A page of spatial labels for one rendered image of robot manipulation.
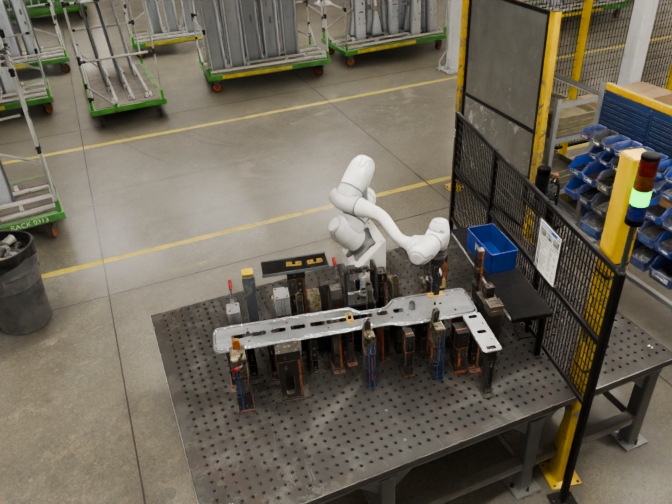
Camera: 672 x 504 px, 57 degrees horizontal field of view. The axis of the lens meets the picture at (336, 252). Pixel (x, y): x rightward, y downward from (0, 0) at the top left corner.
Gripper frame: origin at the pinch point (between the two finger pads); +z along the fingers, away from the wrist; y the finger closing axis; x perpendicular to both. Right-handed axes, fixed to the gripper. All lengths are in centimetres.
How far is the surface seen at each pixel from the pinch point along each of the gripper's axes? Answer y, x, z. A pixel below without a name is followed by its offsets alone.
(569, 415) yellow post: 50, 58, 57
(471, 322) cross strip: 18.6, 13.1, 11.0
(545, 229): 5, 54, -30
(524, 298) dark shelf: 10.6, 45.4, 7.9
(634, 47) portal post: -323, 321, -9
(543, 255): 7, 54, -16
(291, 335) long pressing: 6, -78, 11
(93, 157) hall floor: -492, -261, 111
